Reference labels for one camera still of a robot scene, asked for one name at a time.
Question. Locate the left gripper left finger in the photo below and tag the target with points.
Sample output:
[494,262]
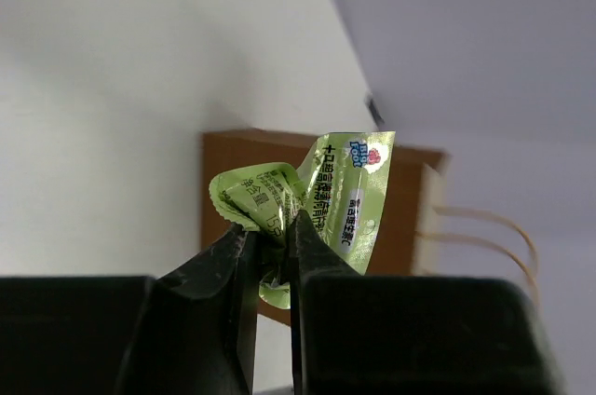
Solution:
[191,331]

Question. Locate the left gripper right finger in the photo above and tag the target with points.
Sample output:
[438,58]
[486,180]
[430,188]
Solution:
[354,334]

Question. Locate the green snack packet front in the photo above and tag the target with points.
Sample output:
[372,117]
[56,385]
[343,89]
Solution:
[341,184]

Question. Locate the brown paper bag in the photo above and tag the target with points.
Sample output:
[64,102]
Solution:
[408,239]

